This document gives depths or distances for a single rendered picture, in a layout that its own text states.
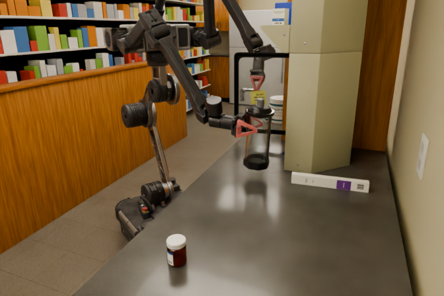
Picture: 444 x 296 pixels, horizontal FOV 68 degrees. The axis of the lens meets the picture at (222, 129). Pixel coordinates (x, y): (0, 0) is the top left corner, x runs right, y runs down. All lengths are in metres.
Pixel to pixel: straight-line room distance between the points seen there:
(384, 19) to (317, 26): 0.44
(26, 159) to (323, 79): 2.22
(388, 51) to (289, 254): 1.02
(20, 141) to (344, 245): 2.32
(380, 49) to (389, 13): 0.15
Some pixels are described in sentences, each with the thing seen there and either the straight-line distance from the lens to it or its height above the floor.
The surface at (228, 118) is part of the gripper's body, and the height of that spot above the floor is 1.17.
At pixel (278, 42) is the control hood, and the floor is 1.45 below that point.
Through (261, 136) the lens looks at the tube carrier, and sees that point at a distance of 1.22.
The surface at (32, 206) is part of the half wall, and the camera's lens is 2.94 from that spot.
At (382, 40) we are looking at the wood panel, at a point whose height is 1.44.
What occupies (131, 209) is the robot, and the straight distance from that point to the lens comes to 2.56.
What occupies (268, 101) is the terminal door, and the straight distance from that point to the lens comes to 1.62.
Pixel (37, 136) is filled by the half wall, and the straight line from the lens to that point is 2.84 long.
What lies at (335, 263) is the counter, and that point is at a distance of 0.92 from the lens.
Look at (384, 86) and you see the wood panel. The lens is 1.63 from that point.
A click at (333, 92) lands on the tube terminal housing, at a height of 1.26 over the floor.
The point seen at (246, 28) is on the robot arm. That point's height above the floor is 1.50.
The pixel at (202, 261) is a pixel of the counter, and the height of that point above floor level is 0.94.
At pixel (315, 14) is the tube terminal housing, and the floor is 1.54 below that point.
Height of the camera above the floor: 1.50
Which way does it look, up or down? 17 degrees down
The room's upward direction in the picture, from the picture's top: 1 degrees counter-clockwise
